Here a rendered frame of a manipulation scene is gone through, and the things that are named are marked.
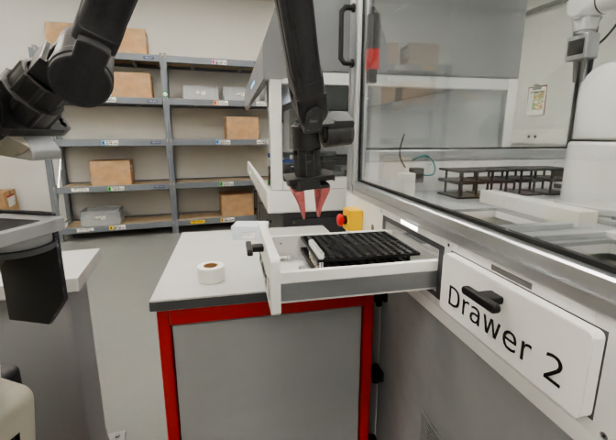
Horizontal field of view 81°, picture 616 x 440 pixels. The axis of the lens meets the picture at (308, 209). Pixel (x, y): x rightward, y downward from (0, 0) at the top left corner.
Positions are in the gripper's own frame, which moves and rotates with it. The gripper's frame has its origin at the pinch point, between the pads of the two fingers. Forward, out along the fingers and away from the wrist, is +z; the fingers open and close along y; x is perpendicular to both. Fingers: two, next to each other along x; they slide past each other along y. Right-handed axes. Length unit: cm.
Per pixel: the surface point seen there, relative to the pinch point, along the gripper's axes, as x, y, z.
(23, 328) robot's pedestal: -28, 78, 31
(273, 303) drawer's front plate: 17.1, 11.9, 9.7
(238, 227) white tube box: -53, 15, 21
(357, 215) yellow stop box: -26.1, -20.6, 12.3
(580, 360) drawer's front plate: 48, -19, 5
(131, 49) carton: -375, 97, -78
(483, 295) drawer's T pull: 34.6, -17.0, 3.8
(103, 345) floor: -116, 97, 101
